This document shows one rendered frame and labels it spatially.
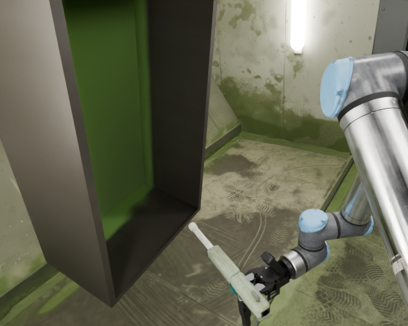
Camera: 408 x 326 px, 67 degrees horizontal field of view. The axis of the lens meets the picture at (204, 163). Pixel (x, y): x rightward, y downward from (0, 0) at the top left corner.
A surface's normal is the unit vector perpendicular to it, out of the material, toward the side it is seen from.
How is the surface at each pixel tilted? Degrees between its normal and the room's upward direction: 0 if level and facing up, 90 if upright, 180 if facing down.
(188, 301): 0
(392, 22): 90
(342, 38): 90
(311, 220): 5
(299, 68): 90
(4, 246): 57
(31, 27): 90
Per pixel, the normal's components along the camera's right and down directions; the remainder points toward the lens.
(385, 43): -0.59, 0.46
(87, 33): 0.86, 0.34
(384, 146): -0.56, -0.28
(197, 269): -0.11, -0.86
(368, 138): -0.79, -0.16
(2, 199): 0.61, -0.29
